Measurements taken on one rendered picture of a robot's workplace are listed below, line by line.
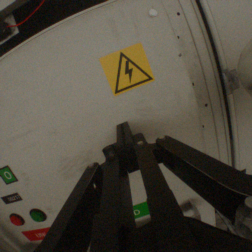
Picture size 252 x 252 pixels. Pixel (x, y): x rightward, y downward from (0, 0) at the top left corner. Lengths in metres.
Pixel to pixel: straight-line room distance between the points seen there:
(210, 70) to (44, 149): 0.38
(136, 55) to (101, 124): 0.10
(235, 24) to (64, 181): 0.48
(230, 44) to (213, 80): 0.09
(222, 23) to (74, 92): 0.35
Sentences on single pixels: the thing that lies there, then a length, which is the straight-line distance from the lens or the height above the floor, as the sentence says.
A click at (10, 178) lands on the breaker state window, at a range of 0.30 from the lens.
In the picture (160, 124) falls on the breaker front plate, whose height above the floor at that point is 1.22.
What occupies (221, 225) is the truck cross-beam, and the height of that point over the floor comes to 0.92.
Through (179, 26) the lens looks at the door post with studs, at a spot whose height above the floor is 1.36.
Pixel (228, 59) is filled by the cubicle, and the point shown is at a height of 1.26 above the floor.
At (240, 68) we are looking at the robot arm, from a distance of 0.32.
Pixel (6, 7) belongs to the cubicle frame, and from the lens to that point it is 0.46.
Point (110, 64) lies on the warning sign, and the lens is 0.19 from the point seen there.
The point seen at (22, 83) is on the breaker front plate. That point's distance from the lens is 0.23.
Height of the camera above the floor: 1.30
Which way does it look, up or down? 17 degrees down
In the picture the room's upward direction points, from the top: 23 degrees counter-clockwise
